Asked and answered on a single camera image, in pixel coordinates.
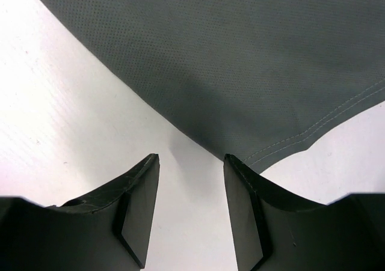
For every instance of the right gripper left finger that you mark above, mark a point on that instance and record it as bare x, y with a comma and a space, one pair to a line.
106, 229

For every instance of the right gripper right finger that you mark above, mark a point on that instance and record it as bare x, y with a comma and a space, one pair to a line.
275, 229

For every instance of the grey t shirt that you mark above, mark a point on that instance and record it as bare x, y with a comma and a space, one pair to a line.
260, 79

